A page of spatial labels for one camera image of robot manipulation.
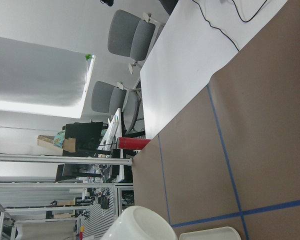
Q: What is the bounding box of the pale green cup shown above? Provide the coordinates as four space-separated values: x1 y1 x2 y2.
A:
101 206 178 240

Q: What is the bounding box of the red cylinder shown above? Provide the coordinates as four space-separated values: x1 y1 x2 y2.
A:
117 137 151 150

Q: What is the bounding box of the grey office chair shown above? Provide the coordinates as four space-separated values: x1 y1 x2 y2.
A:
107 9 165 74
91 81 142 132

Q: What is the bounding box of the cream serving tray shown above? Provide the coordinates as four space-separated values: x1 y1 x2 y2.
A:
179 226 241 240

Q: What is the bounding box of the aluminium frame post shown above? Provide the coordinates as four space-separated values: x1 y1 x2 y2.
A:
0 153 133 166

